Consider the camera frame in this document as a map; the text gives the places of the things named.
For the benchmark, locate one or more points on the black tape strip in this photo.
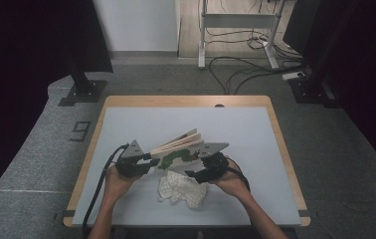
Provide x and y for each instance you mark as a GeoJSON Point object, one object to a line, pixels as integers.
{"type": "Point", "coordinates": [69, 213]}
{"type": "Point", "coordinates": [304, 213]}

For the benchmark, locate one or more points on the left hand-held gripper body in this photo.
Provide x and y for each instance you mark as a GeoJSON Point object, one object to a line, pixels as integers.
{"type": "Point", "coordinates": [130, 164]}

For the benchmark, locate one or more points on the white waffle cloth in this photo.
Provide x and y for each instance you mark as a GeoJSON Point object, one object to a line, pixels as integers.
{"type": "Point", "coordinates": [181, 189]}

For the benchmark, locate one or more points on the white power strip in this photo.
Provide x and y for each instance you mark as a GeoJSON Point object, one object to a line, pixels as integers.
{"type": "Point", "coordinates": [293, 75]}

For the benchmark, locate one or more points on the person's left hand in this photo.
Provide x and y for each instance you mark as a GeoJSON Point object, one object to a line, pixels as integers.
{"type": "Point", "coordinates": [119, 184]}

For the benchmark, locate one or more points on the wooden table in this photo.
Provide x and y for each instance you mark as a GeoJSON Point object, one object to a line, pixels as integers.
{"type": "Point", "coordinates": [176, 100]}

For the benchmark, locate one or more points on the black stand with base plate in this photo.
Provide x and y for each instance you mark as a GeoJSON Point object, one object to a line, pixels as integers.
{"type": "Point", "coordinates": [83, 89]}
{"type": "Point", "coordinates": [308, 89]}

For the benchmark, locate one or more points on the white desk frame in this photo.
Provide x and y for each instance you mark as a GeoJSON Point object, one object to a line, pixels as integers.
{"type": "Point", "coordinates": [239, 20]}

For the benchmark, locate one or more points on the person's right hand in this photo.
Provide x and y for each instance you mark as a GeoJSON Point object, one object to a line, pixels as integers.
{"type": "Point", "coordinates": [232, 181]}

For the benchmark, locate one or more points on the caterpillar picture board book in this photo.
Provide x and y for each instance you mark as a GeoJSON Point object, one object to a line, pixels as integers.
{"type": "Point", "coordinates": [179, 152]}

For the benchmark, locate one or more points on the black curtain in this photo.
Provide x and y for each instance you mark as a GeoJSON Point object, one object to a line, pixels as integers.
{"type": "Point", "coordinates": [27, 49]}
{"type": "Point", "coordinates": [368, 66]}

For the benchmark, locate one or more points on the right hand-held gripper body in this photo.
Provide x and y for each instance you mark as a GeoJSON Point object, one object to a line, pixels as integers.
{"type": "Point", "coordinates": [214, 164]}

